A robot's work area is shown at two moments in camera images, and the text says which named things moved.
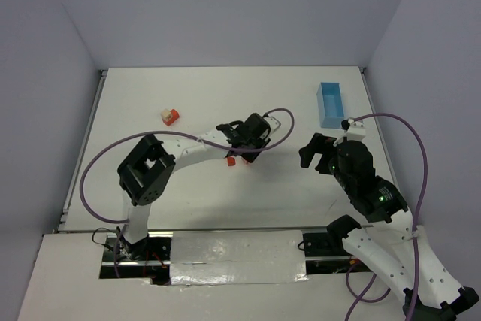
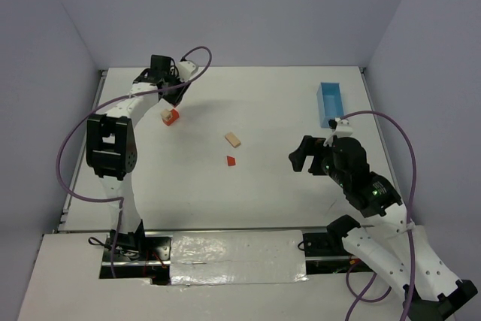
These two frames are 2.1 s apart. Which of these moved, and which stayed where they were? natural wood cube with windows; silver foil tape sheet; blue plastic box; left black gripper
Moved: left black gripper
Stayed: silver foil tape sheet; blue plastic box; natural wood cube with windows
